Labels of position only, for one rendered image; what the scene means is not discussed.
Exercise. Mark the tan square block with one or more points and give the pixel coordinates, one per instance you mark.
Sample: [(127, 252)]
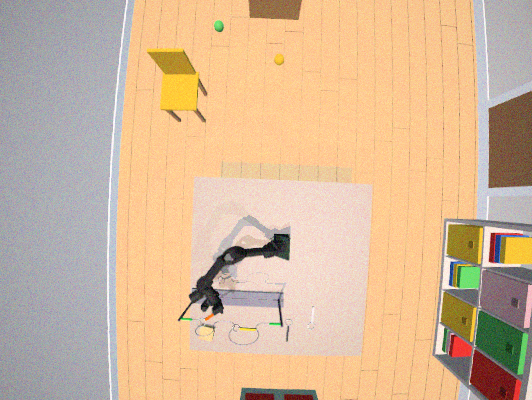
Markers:
[(206, 330)]

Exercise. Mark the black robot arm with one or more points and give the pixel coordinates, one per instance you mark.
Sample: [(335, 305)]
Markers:
[(237, 253)]

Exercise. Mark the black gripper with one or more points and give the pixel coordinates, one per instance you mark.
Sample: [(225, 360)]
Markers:
[(216, 303)]

